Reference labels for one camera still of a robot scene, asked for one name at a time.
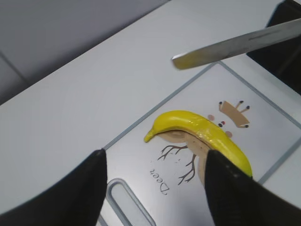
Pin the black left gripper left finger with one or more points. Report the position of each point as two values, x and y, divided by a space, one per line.
75 200

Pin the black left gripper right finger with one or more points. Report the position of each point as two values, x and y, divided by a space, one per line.
235 199

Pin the white-handled kitchen knife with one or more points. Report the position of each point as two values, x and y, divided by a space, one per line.
238 45

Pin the yellow plastic banana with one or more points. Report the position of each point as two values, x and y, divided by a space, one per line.
203 130

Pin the white grey-rimmed cutting board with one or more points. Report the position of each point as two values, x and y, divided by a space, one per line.
157 183

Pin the black knife stand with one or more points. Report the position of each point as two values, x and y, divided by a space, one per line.
280 48

